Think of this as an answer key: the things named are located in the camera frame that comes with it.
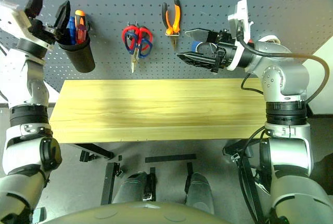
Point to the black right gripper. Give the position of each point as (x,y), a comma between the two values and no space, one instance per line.
(226,52)

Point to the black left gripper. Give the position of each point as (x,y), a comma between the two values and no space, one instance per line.
(39,30)

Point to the blue tape roll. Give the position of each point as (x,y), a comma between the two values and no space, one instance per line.
(195,46)

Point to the orange and black pliers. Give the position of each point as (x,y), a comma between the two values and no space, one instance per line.
(169,29)

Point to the blue and black scissors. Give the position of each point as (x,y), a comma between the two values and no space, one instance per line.
(148,50)

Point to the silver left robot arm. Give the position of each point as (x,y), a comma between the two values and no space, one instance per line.
(26,83)

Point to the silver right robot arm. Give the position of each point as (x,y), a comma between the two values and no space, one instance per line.
(281,70)

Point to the orange and black screwdriver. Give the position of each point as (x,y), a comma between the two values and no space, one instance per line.
(80,13)

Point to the grey perforated pegboard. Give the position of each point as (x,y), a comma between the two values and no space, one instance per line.
(208,0)

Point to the black plastic cup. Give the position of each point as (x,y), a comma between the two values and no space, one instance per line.
(80,57)

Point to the white tape roll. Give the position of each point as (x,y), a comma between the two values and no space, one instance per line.
(270,37)

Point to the black table brace bar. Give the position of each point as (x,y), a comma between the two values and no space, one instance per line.
(236,148)
(99,151)

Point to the black floor tape strip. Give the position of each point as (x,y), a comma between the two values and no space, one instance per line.
(169,158)

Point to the grey rounded robot leg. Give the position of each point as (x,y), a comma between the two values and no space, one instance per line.
(130,190)
(200,192)

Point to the dark olive robot torso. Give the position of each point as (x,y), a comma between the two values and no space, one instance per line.
(130,213)

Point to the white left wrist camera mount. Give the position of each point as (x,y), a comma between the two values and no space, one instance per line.
(13,18)

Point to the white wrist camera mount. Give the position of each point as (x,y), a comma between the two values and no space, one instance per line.
(242,13)
(13,18)

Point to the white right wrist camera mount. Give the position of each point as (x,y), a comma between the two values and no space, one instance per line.
(242,13)

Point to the black table leg post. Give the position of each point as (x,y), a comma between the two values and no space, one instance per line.
(109,182)
(249,190)

